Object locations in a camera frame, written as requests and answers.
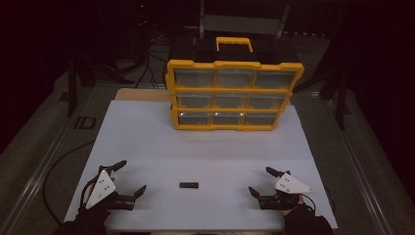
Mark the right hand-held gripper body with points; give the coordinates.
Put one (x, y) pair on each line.
(290, 186)

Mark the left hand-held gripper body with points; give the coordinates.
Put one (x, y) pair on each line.
(102, 191)

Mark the small black block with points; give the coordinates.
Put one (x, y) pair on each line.
(188, 185)

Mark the clear pull-out plastic drawer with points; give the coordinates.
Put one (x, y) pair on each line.
(194, 119)

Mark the yellow black drawer organizer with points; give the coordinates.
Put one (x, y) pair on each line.
(235, 63)

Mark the person's left hand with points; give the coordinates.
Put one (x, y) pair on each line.
(94, 213)

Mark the person's right hand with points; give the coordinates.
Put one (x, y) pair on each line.
(292, 210)

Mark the tan wooden board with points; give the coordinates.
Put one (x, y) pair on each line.
(140, 94)

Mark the black metal stand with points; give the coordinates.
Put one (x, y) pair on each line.
(72, 84)
(341, 98)

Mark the rows of clear drawers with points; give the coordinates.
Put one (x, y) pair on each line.
(234, 78)

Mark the aluminium floor rail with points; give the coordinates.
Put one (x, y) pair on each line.
(355, 163)
(42, 166)

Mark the grey metal frame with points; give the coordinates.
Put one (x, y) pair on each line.
(241, 24)

